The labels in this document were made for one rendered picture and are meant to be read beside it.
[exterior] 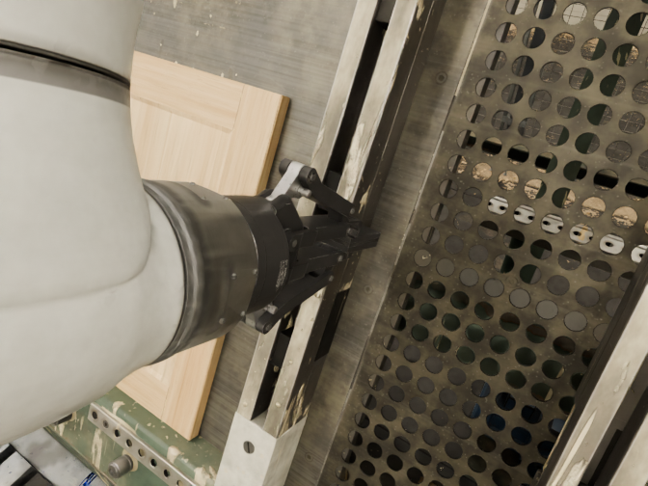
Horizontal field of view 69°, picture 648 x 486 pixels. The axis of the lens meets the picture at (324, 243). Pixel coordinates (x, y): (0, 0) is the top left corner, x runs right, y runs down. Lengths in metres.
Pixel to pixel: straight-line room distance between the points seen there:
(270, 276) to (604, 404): 0.29
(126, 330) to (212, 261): 0.05
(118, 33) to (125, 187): 0.05
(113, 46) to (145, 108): 0.55
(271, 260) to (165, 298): 0.09
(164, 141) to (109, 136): 0.52
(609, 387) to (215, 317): 0.32
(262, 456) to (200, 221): 0.41
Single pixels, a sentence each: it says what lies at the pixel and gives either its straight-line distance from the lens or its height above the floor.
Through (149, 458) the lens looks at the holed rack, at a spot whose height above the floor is 0.89.
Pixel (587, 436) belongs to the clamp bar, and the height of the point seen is 1.17.
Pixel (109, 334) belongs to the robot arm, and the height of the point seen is 1.41.
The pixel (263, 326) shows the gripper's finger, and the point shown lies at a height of 1.27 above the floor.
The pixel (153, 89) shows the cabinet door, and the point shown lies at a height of 1.27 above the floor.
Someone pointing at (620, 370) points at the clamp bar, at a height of 1.22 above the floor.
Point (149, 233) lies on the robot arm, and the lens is 0.19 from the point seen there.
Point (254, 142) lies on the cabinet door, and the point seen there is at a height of 1.25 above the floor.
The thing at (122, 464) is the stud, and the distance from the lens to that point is 0.78.
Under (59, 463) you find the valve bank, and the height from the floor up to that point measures 0.74.
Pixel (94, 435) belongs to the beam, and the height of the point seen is 0.85.
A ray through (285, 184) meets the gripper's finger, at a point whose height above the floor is 1.36.
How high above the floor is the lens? 1.54
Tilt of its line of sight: 42 degrees down
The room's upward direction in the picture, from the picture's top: straight up
